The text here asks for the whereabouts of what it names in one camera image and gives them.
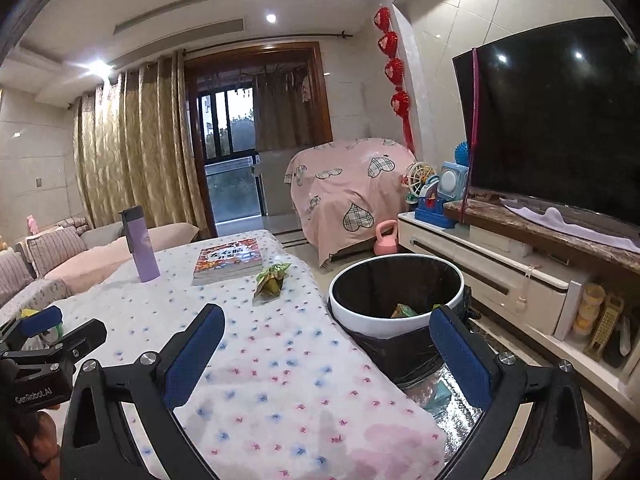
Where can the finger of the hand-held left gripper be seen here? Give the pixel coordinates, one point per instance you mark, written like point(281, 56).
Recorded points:
point(40, 321)
point(82, 337)

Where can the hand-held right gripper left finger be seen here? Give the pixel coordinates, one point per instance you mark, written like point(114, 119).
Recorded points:
point(195, 360)

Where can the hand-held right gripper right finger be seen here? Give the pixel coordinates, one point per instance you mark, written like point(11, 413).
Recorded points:
point(460, 360)

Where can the white bin with black liner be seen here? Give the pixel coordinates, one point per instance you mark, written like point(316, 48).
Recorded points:
point(400, 355)

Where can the light green packet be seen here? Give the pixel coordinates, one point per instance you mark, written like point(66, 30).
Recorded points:
point(405, 311)

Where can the yellow wrapper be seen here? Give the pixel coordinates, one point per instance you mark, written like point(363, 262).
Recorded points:
point(270, 285)

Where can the person's left hand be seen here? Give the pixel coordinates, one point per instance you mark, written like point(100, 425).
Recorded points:
point(44, 437)

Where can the striped pink cushion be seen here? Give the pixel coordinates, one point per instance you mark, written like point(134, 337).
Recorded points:
point(55, 252)
point(15, 280)

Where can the silver foil mat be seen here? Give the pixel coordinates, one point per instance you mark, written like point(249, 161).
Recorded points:
point(450, 420)

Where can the pink sofa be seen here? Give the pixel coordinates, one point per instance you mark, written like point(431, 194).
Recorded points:
point(100, 260)

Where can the white television cabinet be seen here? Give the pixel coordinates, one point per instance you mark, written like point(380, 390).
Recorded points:
point(500, 272)

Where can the pink plush toy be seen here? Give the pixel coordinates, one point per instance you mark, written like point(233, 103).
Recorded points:
point(33, 224)

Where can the purple water bottle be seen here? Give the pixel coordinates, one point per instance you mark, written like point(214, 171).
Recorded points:
point(145, 255)

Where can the orange picture book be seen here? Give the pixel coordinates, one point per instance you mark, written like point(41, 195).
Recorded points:
point(227, 260)

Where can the pink kettlebell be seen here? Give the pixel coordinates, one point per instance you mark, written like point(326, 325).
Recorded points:
point(386, 245)

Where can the stack of yellow containers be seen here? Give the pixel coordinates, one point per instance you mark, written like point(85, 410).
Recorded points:
point(592, 300)

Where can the brown marble shelf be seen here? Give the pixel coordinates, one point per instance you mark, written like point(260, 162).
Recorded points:
point(500, 220)

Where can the yellow box grater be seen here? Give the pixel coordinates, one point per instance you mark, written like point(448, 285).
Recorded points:
point(607, 325)

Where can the blue toy machine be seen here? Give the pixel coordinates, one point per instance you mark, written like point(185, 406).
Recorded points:
point(435, 210)

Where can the purple cloth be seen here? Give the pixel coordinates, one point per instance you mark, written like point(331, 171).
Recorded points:
point(575, 230)

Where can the light blue cube toy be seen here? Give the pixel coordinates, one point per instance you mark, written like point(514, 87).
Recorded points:
point(452, 180)

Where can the toy ferris wheel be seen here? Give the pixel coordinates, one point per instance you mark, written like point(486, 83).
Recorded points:
point(417, 180)

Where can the golden patterned curtain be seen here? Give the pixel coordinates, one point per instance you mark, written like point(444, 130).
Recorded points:
point(130, 150)

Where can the blue spiky ball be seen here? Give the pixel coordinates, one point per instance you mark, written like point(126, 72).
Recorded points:
point(461, 155)

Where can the pink heart print blanket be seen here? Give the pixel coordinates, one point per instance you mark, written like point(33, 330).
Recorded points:
point(340, 185)

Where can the pink thin hoop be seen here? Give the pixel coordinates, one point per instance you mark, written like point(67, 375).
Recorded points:
point(475, 110)

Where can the ceiling spotlight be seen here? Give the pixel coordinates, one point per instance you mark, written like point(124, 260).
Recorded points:
point(100, 70)
point(271, 18)

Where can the black television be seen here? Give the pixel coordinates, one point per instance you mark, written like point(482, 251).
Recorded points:
point(550, 110)

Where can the brown balcony curtain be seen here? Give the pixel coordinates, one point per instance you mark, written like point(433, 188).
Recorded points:
point(285, 110)

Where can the red hanging knot decoration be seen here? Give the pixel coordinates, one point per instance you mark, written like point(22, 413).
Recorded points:
point(395, 70)

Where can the ceiling air vent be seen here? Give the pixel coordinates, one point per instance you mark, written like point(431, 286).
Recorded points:
point(210, 31)
point(175, 6)

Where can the dark curtain rod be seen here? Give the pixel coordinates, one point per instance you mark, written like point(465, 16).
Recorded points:
point(275, 39)

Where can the wooden frame balcony door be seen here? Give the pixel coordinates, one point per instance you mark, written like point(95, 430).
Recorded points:
point(230, 185)

